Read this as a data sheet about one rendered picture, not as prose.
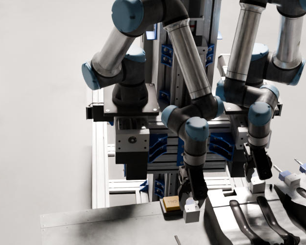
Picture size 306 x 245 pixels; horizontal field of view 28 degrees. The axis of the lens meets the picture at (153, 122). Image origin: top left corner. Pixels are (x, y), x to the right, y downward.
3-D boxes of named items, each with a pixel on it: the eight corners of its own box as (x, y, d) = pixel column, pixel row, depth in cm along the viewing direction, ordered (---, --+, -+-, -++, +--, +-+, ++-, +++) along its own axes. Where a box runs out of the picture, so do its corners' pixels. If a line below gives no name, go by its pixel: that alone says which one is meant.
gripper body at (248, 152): (262, 150, 228) (263, 127, 220) (269, 166, 222) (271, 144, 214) (242, 154, 228) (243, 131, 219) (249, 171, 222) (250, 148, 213)
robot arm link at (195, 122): (198, 111, 199) (215, 124, 194) (195, 138, 206) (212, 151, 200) (179, 119, 195) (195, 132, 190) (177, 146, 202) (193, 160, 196)
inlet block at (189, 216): (176, 198, 224) (177, 187, 221) (189, 197, 225) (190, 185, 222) (185, 223, 213) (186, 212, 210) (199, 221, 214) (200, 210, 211)
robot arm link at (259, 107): (275, 101, 207) (268, 118, 202) (272, 124, 215) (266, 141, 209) (252, 96, 209) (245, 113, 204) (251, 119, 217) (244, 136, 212)
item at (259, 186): (241, 168, 239) (242, 159, 236) (253, 166, 240) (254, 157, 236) (252, 194, 230) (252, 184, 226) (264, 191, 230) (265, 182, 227)
